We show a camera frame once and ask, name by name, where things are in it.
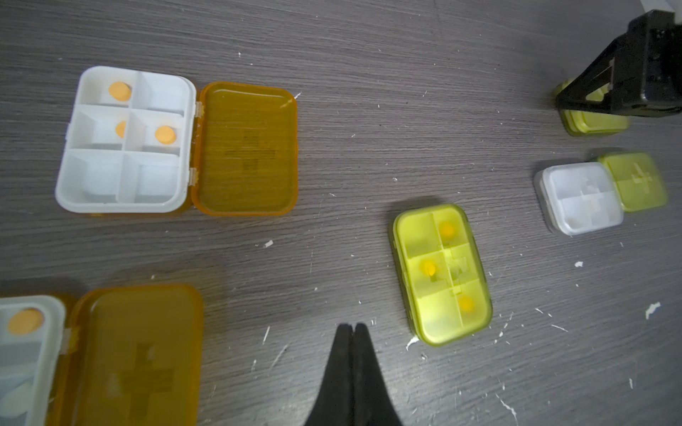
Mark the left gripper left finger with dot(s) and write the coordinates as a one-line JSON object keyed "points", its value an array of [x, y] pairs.
{"points": [[334, 403]]}

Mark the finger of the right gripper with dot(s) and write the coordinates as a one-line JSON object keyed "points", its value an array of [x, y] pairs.
{"points": [[609, 69]]}

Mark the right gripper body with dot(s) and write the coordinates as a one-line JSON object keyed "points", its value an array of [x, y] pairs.
{"points": [[646, 79]]}

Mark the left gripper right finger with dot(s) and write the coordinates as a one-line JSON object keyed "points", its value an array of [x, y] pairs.
{"points": [[372, 404]]}

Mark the green pillbox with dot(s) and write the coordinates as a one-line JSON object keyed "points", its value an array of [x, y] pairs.
{"points": [[583, 124], [639, 183], [444, 285]]}

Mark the clear lid pillbox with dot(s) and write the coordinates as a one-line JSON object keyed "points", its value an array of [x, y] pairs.
{"points": [[578, 198]]}

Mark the yellow pillbox near left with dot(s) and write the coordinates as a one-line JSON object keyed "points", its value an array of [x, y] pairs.
{"points": [[121, 356]]}

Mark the yellow pillbox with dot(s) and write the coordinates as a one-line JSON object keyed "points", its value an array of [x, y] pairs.
{"points": [[121, 356], [147, 143]]}

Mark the yellow pillbox far left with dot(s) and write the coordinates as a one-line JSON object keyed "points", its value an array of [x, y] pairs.
{"points": [[147, 143]]}

